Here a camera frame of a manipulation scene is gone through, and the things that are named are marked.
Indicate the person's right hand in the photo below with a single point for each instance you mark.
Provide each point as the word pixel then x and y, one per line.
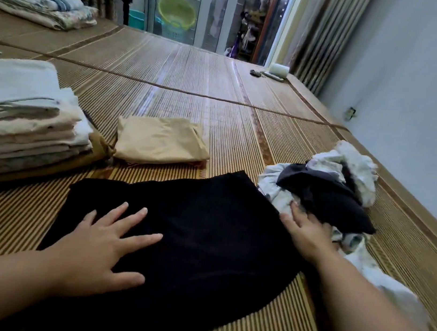
pixel 307 237

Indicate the small floral white garment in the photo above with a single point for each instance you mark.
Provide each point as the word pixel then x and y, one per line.
pixel 356 166

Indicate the bamboo bed mat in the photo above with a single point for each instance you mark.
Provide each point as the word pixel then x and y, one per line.
pixel 190 78

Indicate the dark grey garment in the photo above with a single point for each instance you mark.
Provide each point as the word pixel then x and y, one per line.
pixel 328 195

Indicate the folded striped blanket stack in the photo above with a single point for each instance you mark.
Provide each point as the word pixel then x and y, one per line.
pixel 38 4

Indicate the small teal bucket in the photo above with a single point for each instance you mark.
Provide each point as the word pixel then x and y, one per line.
pixel 136 20

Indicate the white wall socket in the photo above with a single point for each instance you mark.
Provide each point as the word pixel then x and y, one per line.
pixel 350 114

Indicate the yellow green basin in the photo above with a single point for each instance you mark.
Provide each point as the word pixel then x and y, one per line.
pixel 177 12

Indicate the cluttered balcony shelf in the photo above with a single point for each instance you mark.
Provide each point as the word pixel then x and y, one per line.
pixel 254 18

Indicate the person's left hand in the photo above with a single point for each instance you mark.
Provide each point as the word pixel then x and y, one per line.
pixel 100 256

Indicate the white paper roll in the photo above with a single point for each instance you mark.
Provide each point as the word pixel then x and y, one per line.
pixel 279 70

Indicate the sliding glass balcony door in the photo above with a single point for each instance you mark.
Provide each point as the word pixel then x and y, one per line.
pixel 217 1

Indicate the small dark object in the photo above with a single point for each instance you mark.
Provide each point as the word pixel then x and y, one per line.
pixel 256 73

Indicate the tan beige garment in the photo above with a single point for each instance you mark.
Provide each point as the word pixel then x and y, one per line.
pixel 161 139

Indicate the stack of light clothes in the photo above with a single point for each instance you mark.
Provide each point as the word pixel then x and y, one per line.
pixel 77 131

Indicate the black red garment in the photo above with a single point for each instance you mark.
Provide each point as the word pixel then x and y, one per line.
pixel 207 243

